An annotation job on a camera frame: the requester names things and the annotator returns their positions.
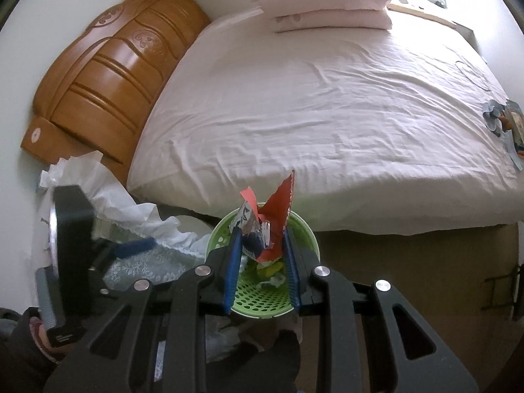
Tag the carved wooden headboard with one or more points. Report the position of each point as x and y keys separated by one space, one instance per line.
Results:
x=114 y=69

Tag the red snack wrapper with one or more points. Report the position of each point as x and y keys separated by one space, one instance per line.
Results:
x=278 y=213

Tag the person's left hand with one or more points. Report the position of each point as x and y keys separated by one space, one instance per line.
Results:
x=41 y=339

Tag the wooden window sill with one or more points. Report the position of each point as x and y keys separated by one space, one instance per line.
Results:
x=430 y=15

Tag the person's dark clothing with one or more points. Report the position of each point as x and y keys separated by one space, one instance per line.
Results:
x=266 y=360

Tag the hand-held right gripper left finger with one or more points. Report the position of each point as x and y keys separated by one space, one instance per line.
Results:
x=229 y=274

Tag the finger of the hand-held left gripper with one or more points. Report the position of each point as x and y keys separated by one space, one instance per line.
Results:
x=135 y=247

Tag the green snack packet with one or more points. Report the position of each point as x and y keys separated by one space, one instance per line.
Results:
x=270 y=269

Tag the green plastic waste basket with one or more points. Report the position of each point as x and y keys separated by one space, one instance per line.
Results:
x=262 y=299

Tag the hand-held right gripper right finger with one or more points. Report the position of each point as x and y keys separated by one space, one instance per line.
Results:
x=292 y=270

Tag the person's left forearm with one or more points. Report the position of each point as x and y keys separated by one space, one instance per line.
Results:
x=16 y=356

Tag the black metal bracket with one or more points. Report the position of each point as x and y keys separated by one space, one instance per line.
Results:
x=516 y=290

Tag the blue printed paper pieces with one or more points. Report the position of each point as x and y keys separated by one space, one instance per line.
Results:
x=503 y=118

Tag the bed with pink sheet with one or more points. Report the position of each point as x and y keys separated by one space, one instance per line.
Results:
x=327 y=110

